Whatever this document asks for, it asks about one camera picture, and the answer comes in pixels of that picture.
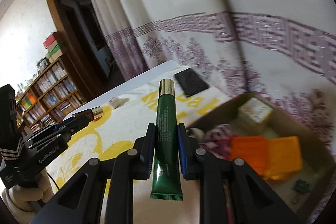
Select orange silicone block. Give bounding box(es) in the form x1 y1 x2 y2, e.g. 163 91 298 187
230 136 303 181

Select black smartphone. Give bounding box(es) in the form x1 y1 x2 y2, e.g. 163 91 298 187
174 68 209 98

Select white gloved left hand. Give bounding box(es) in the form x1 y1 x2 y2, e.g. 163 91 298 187
1 169 54 213

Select white yellow Mickey towel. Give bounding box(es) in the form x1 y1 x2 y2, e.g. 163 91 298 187
45 65 229 224

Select wooden bookshelf with books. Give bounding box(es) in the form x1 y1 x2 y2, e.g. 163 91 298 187
17 54 89 131

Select panda figurine toy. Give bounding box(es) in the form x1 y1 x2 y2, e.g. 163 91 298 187
187 128 205 141

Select brown lipstick tube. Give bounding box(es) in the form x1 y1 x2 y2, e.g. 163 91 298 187
72 106 104 122

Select white purple patterned curtain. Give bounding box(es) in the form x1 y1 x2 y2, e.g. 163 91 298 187
92 0 335 142

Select small white printed carton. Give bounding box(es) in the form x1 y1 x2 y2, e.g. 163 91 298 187
238 97 273 123

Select wooden door frame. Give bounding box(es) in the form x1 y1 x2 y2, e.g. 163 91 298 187
46 0 105 102

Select black binder clip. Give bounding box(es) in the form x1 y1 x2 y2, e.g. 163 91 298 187
291 180 310 205

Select stacked boxes on shelf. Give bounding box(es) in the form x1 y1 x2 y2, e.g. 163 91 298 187
43 32 66 63

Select pink tin box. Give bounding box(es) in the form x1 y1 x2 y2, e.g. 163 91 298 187
190 91 335 223

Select small white bottle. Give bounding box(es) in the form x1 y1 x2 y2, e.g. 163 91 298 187
108 97 129 109

